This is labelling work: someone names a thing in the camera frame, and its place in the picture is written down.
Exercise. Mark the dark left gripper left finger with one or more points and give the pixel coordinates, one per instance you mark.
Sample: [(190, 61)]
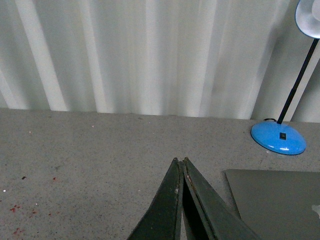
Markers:
[(162, 220)]

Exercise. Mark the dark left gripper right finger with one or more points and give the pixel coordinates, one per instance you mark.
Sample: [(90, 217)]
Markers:
[(206, 215)]

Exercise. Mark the silver grey laptop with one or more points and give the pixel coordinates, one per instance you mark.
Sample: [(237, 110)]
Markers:
[(278, 205)]

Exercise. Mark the blue desk lamp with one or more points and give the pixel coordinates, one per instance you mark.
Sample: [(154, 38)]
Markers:
[(273, 134)]

